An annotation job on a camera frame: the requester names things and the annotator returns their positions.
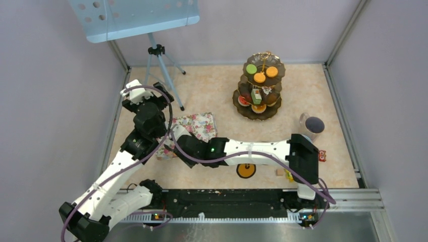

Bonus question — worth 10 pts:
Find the smiley face coaster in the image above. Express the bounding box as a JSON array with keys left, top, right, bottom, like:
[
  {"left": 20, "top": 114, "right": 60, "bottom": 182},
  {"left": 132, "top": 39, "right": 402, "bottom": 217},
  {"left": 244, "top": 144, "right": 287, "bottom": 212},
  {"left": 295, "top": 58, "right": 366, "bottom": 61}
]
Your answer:
[{"left": 236, "top": 164, "right": 256, "bottom": 179}]

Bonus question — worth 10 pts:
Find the red sprinkled donut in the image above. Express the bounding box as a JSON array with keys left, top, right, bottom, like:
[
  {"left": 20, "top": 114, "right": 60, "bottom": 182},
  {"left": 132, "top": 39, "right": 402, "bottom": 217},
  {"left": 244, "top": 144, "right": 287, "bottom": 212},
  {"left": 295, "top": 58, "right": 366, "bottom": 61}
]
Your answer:
[{"left": 238, "top": 96, "right": 251, "bottom": 107}]

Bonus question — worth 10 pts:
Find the orange fruit tart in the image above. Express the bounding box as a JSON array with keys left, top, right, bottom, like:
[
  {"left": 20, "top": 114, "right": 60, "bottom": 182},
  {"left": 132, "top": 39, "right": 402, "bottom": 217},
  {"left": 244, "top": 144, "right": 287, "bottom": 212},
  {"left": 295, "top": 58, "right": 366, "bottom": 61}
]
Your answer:
[{"left": 251, "top": 104, "right": 267, "bottom": 114}]

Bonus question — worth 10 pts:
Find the green layered cake slice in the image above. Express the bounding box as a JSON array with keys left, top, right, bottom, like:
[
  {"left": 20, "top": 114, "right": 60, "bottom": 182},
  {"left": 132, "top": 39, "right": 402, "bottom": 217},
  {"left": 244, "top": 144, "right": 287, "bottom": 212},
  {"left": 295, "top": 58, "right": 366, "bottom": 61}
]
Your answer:
[{"left": 251, "top": 88, "right": 262, "bottom": 105}]

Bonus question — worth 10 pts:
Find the chocolate cream cake slice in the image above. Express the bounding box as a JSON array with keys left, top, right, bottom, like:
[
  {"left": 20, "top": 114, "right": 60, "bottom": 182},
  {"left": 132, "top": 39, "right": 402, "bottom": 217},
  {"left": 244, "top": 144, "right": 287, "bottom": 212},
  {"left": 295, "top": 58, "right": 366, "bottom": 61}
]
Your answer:
[{"left": 262, "top": 86, "right": 272, "bottom": 95}]

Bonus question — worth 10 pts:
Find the round biscuit cookie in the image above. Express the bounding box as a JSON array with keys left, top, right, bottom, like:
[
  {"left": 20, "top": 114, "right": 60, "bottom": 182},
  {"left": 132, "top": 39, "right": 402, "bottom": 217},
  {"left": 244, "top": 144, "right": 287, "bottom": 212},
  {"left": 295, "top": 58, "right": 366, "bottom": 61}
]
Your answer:
[{"left": 265, "top": 67, "right": 279, "bottom": 78}]

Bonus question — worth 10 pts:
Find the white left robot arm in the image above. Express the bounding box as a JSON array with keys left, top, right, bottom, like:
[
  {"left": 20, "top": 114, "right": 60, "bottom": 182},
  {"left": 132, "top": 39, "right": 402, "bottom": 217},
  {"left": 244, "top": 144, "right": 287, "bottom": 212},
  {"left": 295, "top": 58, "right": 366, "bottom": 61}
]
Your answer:
[{"left": 59, "top": 80, "right": 174, "bottom": 241}]

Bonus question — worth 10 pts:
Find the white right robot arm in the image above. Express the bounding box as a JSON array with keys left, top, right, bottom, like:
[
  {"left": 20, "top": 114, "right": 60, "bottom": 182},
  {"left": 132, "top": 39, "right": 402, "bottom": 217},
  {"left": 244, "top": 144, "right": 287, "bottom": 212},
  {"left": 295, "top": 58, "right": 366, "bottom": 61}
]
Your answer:
[{"left": 172, "top": 134, "right": 319, "bottom": 208}]

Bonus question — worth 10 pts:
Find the floral serving tray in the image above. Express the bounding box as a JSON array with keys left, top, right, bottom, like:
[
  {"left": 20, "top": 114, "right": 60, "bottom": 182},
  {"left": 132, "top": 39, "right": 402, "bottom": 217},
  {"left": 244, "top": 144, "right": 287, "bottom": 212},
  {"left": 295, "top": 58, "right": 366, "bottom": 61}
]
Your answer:
[{"left": 155, "top": 112, "right": 218, "bottom": 160}]

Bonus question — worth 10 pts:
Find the three-tier smoked glass stand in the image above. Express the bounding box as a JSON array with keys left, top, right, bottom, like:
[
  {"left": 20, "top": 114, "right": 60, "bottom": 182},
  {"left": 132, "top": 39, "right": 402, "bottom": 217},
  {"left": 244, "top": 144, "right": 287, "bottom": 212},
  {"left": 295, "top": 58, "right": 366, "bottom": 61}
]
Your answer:
[{"left": 232, "top": 51, "right": 286, "bottom": 121}]

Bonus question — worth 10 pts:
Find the small wooden cube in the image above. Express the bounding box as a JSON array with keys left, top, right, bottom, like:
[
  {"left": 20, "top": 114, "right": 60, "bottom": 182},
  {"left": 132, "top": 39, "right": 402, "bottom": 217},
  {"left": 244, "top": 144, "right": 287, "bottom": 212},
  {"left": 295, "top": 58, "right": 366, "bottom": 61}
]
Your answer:
[{"left": 275, "top": 169, "right": 285, "bottom": 176}]

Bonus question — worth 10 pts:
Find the owl number block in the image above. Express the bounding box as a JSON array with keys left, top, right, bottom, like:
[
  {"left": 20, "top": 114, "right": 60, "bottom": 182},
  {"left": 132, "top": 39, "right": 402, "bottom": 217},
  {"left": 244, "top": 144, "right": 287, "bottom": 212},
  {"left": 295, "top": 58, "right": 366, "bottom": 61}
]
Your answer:
[{"left": 285, "top": 169, "right": 294, "bottom": 182}]

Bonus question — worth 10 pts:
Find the light blue music stand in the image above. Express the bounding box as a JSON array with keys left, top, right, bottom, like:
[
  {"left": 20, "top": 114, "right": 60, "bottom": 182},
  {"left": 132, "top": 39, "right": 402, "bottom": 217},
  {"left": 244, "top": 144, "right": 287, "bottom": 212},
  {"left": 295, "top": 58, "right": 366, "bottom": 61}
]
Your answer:
[{"left": 68, "top": 0, "right": 200, "bottom": 110}]

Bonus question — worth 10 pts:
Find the red owl toy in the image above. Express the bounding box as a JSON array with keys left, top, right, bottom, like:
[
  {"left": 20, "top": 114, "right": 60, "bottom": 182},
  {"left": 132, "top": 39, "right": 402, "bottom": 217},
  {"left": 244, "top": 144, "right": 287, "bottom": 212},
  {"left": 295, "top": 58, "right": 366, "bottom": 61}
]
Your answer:
[{"left": 318, "top": 150, "right": 327, "bottom": 162}]

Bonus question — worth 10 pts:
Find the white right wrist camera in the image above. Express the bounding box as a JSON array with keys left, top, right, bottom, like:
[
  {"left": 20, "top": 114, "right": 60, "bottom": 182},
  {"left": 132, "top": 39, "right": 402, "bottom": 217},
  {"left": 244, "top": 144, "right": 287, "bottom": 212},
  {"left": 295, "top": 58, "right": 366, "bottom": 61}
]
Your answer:
[{"left": 171, "top": 124, "right": 191, "bottom": 140}]

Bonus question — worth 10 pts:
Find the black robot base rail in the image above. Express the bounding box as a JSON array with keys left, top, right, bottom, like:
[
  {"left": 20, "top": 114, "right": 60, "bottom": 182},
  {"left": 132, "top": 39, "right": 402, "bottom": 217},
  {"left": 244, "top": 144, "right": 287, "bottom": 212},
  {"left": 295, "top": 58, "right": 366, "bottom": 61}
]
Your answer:
[{"left": 142, "top": 189, "right": 327, "bottom": 219}]

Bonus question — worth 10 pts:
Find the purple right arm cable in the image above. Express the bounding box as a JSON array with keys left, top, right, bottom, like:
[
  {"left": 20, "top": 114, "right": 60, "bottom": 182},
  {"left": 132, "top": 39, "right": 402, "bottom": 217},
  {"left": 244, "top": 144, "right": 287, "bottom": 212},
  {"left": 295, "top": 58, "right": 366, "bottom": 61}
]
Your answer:
[{"left": 170, "top": 130, "right": 337, "bottom": 229}]

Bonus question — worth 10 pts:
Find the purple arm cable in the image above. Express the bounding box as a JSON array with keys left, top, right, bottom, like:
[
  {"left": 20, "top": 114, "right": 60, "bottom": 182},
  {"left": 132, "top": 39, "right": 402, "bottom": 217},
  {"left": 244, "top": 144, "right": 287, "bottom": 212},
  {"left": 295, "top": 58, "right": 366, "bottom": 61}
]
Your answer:
[
  {"left": 60, "top": 85, "right": 174, "bottom": 242},
  {"left": 170, "top": 130, "right": 337, "bottom": 229}
]

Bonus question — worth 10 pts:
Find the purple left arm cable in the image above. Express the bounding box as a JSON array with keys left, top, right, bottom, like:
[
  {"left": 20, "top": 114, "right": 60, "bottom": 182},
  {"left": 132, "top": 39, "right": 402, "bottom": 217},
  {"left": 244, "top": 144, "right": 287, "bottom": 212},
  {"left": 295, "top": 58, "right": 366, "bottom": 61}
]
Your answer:
[{"left": 60, "top": 85, "right": 174, "bottom": 242}]

